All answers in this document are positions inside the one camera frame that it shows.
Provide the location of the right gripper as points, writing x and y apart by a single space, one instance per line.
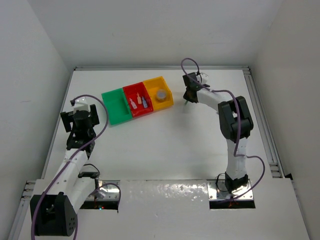
186 96

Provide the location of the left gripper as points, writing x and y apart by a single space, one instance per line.
67 117

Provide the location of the round tape roll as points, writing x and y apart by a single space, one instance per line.
161 95

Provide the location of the blue correction tape case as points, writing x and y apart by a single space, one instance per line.
144 102

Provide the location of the pink correction tape case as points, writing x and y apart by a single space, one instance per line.
133 104

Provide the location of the orange correction tape case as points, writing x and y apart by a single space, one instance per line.
139 100

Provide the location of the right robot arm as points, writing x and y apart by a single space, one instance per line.
235 123

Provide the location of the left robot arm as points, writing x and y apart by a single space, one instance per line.
54 212

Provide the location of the green plastic bin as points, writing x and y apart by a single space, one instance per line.
117 106

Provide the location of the yellow plastic bin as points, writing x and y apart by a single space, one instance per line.
152 86

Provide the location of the red plastic bin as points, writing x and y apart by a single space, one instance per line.
130 91

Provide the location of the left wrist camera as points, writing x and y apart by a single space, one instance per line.
80 104

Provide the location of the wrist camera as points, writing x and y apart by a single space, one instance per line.
203 77
80 104

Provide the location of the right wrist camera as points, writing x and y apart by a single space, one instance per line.
203 77

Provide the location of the aluminium frame rail back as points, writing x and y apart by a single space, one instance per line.
158 67

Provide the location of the aluminium frame rail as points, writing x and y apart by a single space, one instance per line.
268 141
158 67

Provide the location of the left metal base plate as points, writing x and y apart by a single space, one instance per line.
108 190

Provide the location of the aluminium frame rail right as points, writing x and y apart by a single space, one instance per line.
268 141

